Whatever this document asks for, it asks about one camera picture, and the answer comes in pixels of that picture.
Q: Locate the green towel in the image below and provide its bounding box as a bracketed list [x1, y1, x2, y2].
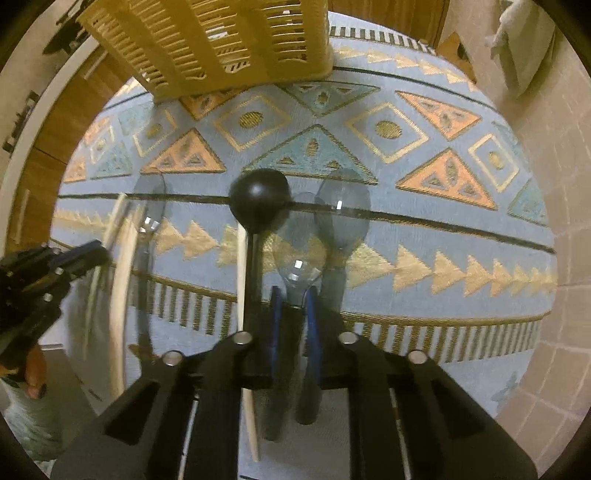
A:
[489, 0, 557, 97]

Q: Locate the black round ladle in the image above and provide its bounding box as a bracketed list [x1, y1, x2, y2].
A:
[230, 168, 293, 337]

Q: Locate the wooden base cabinet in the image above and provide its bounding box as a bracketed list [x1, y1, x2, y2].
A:
[325, 0, 451, 48]
[9, 46, 154, 245]

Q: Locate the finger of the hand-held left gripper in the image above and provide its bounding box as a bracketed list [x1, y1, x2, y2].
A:
[28, 240, 112, 296]

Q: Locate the yellow plastic utensil basket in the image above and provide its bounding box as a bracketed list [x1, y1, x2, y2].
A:
[76, 0, 334, 103]

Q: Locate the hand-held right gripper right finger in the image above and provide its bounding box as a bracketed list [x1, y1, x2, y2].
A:
[305, 286, 539, 480]

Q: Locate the blue patterned rug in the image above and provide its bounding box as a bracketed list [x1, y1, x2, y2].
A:
[48, 11, 560, 480]

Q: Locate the clear plastic spoon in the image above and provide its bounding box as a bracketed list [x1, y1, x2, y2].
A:
[263, 194, 326, 441]
[295, 168, 373, 426]
[129, 172, 168, 370]

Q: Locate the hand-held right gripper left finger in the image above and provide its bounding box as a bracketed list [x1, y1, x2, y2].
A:
[51, 286, 283, 480]

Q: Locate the person's left hand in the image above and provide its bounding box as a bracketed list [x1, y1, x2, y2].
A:
[23, 344, 49, 400]

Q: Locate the brown cardboard box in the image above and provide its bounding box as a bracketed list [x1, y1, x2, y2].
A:
[436, 31, 477, 85]

